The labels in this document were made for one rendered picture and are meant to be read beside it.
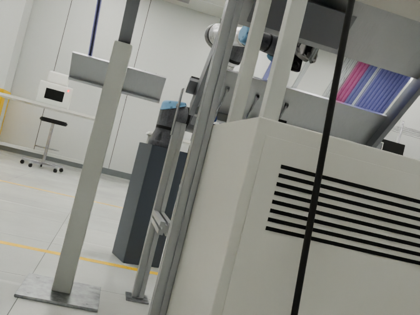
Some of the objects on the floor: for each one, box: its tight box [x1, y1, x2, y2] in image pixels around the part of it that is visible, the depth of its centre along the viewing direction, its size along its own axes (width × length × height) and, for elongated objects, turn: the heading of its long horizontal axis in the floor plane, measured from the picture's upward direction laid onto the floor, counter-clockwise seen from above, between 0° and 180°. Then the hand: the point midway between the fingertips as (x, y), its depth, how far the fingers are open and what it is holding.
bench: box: [0, 92, 95, 164], centre depth 691 cm, size 75×150×80 cm, turn 6°
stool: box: [20, 116, 68, 173], centre depth 628 cm, size 50×53×62 cm
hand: (308, 61), depth 168 cm, fingers closed, pressing on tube
